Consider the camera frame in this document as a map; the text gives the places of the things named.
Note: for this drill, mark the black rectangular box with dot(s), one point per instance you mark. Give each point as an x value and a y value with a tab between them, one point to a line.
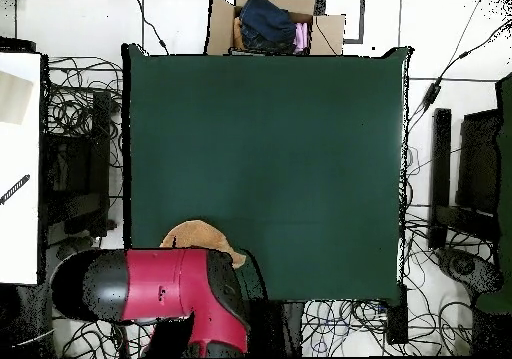
396	319

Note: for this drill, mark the brown cardboard box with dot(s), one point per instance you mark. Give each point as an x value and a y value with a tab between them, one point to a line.
220	31

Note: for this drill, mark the pink garment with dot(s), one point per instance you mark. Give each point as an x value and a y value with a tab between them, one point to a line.
300	37

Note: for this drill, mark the dark green table cloth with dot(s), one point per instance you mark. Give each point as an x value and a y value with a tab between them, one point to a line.
260	135

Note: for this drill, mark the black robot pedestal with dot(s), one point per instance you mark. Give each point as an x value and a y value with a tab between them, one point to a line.
276	327

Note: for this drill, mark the blue jeans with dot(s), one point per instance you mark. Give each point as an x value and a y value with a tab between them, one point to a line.
266	23

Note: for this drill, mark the white board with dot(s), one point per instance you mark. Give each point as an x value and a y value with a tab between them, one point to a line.
20	215

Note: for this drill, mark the black equipment rack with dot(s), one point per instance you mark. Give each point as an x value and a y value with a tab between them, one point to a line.
76	175
476	163

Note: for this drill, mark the beige paper sheet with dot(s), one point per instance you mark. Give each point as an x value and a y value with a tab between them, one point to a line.
14	99

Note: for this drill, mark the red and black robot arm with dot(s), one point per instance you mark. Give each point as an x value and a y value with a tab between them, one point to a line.
160	283

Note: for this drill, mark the orange cloth in box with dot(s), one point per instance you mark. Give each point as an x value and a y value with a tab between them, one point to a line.
238	33

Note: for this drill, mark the orange terry towel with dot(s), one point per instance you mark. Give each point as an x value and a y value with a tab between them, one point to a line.
200	235

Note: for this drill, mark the black striped tool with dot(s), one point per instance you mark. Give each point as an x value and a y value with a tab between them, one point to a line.
16	189

